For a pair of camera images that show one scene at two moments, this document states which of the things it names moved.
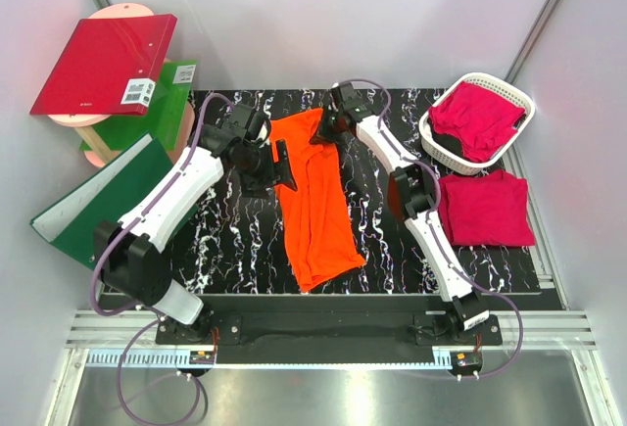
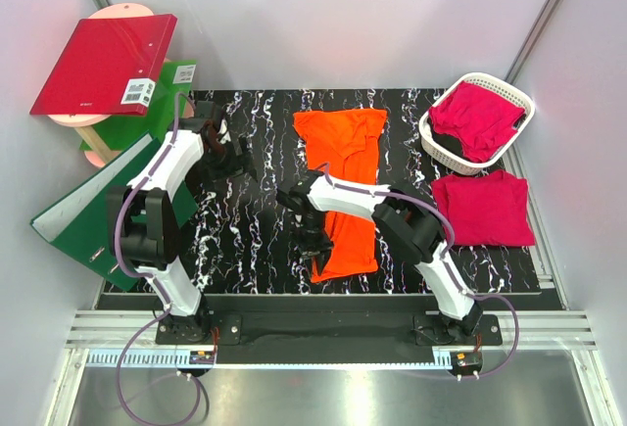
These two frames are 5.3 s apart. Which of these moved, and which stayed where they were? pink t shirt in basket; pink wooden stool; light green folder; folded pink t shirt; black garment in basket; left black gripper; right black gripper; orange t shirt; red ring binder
Moved: right black gripper; orange t shirt; left black gripper
Stayed: pink t shirt in basket; red ring binder; light green folder; black garment in basket; folded pink t shirt; pink wooden stool
